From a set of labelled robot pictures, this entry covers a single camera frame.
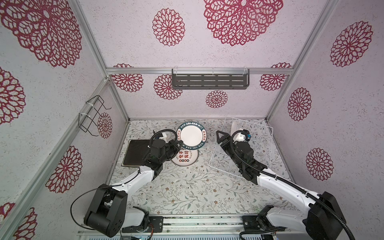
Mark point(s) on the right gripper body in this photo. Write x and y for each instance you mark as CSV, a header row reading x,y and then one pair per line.
x,y
233,151

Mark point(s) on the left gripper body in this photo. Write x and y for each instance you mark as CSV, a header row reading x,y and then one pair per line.
x,y
171,150

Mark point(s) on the black square plate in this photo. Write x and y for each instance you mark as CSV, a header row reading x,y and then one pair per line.
x,y
135,154

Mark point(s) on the white round plate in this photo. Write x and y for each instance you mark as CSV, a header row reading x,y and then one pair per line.
x,y
192,134
235,127
185,157

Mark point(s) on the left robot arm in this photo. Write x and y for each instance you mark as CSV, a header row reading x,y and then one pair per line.
x,y
108,212

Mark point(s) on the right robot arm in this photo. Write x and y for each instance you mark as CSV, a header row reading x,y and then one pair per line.
x,y
320,215

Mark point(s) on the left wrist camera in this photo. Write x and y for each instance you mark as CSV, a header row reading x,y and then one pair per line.
x,y
164,137

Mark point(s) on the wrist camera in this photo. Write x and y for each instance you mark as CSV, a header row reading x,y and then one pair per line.
x,y
164,137
242,136

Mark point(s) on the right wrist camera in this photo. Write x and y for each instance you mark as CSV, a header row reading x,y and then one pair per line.
x,y
242,136

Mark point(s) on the white wire dish rack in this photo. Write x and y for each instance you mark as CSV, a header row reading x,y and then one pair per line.
x,y
261,142

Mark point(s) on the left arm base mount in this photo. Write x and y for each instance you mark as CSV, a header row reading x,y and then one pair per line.
x,y
152,224

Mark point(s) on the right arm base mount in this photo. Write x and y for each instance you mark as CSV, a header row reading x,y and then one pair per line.
x,y
259,223

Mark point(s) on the dark grey wall shelf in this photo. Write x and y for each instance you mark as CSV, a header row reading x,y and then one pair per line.
x,y
212,81

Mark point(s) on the black wire wall basket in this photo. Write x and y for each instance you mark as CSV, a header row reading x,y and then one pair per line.
x,y
96,121

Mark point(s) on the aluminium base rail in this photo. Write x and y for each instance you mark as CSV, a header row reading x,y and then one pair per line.
x,y
213,227

